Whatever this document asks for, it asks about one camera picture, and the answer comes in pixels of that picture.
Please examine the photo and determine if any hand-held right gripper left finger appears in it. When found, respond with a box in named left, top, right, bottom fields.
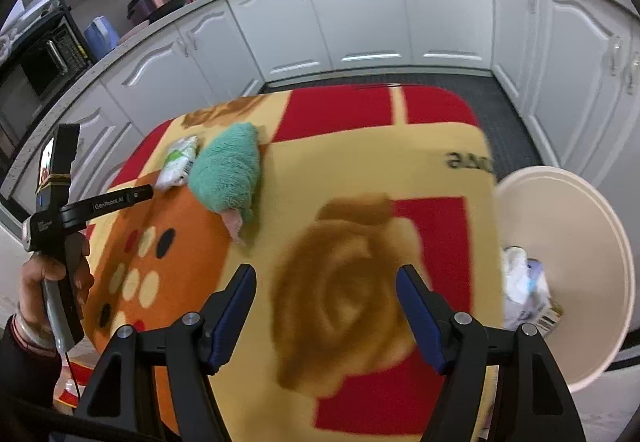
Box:
left=74, top=263, right=258, bottom=442

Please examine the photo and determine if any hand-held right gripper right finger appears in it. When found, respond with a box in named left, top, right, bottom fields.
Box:
left=395, top=264, right=588, bottom=442

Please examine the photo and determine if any white plastic bucket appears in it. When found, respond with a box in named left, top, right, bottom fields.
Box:
left=492, top=166, right=636, bottom=393

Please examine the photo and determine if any person's left forearm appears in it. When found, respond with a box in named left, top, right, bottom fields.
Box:
left=0, top=312, right=68, bottom=423

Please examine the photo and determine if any crumpled trash in bin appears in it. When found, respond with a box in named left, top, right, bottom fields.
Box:
left=520, top=299, right=563, bottom=338

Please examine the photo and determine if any person's left hand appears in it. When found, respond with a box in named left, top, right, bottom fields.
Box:
left=17, top=238, right=96, bottom=323

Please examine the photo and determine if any white and green packet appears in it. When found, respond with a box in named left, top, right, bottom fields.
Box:
left=154, top=135, right=201, bottom=193

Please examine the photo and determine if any green fuzzy cloth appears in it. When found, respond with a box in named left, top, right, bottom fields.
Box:
left=189, top=123, right=263, bottom=243

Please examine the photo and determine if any black microwave oven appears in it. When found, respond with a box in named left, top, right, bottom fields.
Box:
left=0, top=12, right=93, bottom=158

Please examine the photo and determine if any blue plastic container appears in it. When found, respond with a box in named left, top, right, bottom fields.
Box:
left=84, top=16, right=121, bottom=60

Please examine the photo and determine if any red and yellow printed blanket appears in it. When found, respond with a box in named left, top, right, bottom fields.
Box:
left=52, top=84, right=506, bottom=442

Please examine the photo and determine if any black door track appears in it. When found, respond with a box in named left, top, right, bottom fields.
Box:
left=607, top=342, right=640, bottom=373

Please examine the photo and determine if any white kitchen cabinet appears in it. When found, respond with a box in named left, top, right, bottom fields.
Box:
left=0, top=0, right=640, bottom=248

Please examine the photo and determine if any silver bracelet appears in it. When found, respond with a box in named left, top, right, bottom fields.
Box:
left=10, top=314, right=63, bottom=353

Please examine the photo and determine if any thin black cable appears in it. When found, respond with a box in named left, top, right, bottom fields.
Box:
left=61, top=347, right=83, bottom=405

